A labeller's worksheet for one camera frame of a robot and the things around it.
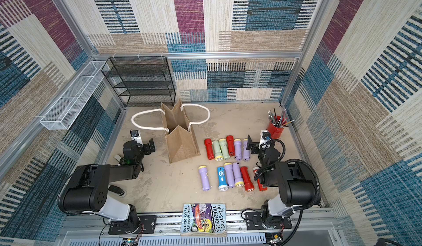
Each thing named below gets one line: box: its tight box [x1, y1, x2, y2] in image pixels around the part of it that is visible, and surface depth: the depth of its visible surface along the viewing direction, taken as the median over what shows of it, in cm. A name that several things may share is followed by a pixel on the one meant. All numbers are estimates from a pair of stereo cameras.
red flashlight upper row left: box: [204, 138, 215, 160], surface depth 96 cm
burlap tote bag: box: [160, 99, 211, 164], surface depth 91 cm
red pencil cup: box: [267, 115, 287, 140], surface depth 99 cm
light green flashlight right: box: [218, 138, 230, 160], surface depth 96 cm
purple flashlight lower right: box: [232, 161, 245, 188], surface depth 87 cm
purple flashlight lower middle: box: [223, 161, 236, 189], surface depth 87 cm
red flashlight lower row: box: [240, 165, 255, 192], surface depth 85 cm
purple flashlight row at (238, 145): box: [234, 138, 242, 161], surface depth 96 cm
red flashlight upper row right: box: [225, 135, 236, 157], surface depth 98 cm
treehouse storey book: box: [180, 202, 227, 237], surface depth 74 cm
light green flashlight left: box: [213, 140, 224, 162], surface depth 95 cm
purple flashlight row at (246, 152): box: [242, 138, 251, 161], surface depth 95 cm
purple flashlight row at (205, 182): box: [198, 165, 211, 192], surface depth 87 cm
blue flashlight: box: [217, 166, 229, 192], surface depth 85 cm
